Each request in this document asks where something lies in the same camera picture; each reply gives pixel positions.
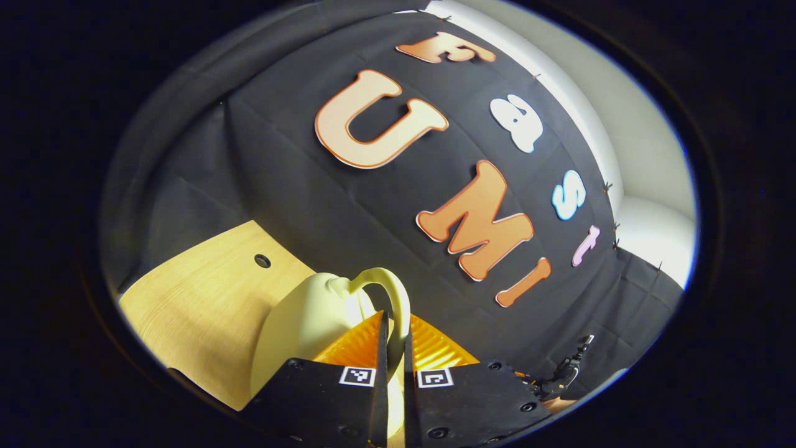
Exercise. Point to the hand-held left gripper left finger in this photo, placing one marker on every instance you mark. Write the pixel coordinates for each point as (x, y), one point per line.
(380, 398)

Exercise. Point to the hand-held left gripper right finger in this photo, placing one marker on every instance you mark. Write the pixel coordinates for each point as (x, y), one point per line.
(409, 404)

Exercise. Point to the pale yellow suitcase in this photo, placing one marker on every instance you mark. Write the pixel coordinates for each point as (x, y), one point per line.
(298, 330)

